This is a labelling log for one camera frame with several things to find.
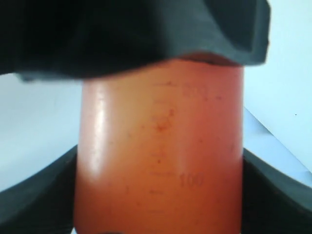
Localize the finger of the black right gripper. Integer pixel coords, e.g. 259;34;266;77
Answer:
0;0;271;81

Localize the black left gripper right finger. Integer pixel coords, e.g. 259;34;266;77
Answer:
241;149;312;234

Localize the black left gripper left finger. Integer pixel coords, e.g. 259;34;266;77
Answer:
0;147;77;234

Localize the red sauce squeeze bottle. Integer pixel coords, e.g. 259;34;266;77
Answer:
74;59;244;234

